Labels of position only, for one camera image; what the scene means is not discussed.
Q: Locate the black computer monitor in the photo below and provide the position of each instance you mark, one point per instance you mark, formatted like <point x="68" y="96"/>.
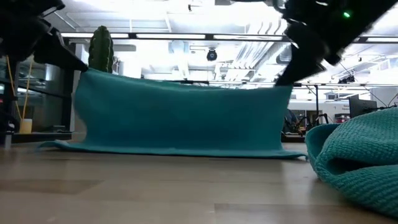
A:
<point x="362" y="105"/>

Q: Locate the black ceiling spotlight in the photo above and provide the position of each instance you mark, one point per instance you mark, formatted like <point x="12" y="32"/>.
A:
<point x="346" y="80"/>

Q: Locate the person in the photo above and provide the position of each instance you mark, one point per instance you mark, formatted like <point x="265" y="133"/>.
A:
<point x="290" y="121"/>

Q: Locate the yellow cup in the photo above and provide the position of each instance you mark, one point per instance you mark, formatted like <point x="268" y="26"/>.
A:
<point x="25" y="126"/>

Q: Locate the black ceiling camera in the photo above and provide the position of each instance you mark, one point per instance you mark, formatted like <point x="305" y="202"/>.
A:
<point x="211" y="55"/>

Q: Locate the black metal rack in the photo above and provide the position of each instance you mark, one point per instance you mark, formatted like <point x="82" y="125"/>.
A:
<point x="316" y="102"/>

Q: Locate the green cactus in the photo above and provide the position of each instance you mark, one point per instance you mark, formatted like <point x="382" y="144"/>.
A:
<point x="101" y="49"/>

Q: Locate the teal microfiber towel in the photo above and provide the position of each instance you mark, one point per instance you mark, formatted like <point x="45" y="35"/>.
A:
<point x="180" y="118"/>
<point x="363" y="143"/>

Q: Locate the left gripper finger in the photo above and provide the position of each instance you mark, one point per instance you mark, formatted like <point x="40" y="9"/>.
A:
<point x="59" y="53"/>

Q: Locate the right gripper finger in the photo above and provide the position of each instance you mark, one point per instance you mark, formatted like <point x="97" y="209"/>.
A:
<point x="304" y="65"/>

